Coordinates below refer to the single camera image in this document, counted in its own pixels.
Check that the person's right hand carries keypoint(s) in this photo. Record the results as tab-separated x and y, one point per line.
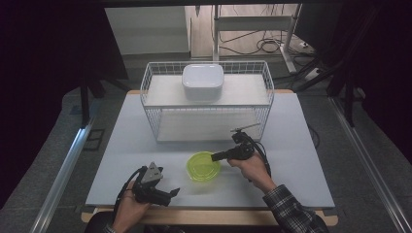
252	173

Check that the white metal desk frame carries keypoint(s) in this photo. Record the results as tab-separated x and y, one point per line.
254	23

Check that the white power strip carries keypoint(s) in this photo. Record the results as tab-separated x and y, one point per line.
312	74

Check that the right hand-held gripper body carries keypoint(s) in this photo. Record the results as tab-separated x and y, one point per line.
241	145

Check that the person's left hand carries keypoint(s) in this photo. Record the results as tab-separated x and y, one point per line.
129	212

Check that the aluminium rail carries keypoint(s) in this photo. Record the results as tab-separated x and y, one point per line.
372	168
61	181

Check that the clear plastic lidded container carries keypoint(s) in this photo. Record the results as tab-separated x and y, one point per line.
203	81

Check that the white cabinet panel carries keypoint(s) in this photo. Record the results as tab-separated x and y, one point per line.
147	30

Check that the dark curtain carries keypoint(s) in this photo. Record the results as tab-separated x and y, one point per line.
42	64
382	64

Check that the green plastic bowl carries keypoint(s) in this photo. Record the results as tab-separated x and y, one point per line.
203	166

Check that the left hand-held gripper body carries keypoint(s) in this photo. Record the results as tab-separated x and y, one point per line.
150	184

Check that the black metal stand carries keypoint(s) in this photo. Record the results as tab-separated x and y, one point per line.
85	97
348	103

